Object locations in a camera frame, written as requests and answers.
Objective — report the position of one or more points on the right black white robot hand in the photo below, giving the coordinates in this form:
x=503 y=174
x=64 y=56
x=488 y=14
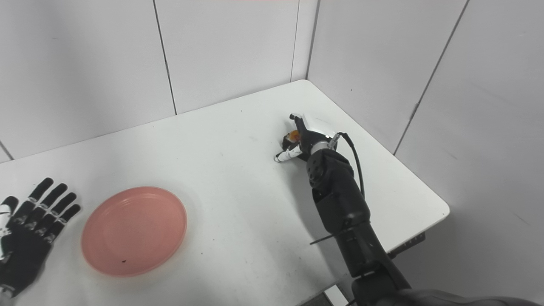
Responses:
x=316 y=129

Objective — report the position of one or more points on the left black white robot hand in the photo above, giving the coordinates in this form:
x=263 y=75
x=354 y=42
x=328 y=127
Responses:
x=29 y=242

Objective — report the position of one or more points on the chocolate cake slice with fruit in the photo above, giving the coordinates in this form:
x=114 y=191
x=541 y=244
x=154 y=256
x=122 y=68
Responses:
x=293 y=135

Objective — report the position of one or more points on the pink round plate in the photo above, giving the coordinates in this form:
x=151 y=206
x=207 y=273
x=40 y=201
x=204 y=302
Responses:
x=134 y=231

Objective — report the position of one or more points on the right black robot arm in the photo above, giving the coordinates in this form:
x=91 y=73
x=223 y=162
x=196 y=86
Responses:
x=340 y=199

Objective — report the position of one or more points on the black table control panel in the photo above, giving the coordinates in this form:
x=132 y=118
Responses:
x=408 y=245

